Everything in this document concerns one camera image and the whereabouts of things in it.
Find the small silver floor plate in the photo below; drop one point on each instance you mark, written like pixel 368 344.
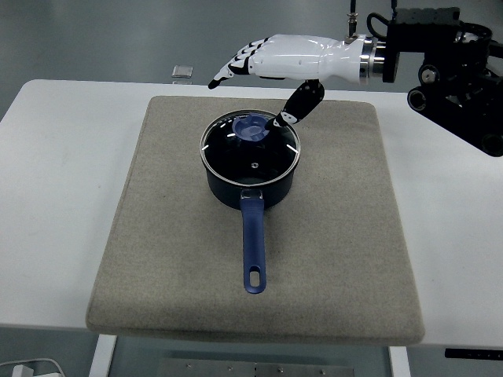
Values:
pixel 182 71

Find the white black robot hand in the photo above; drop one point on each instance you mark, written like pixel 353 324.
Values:
pixel 294 55

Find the white power adapter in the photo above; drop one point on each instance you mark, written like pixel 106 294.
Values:
pixel 21 371

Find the white table leg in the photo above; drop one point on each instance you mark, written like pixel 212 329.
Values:
pixel 399 363
pixel 102 357

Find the grey metal plate with screws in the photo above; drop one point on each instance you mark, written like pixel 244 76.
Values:
pixel 196 369

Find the glass lid with blue knob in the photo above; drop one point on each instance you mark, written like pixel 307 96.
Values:
pixel 247 129

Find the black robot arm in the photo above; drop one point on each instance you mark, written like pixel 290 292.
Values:
pixel 424 35

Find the black table control panel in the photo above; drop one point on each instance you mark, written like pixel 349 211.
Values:
pixel 471 353

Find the beige fabric mat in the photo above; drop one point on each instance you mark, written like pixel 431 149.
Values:
pixel 334 235

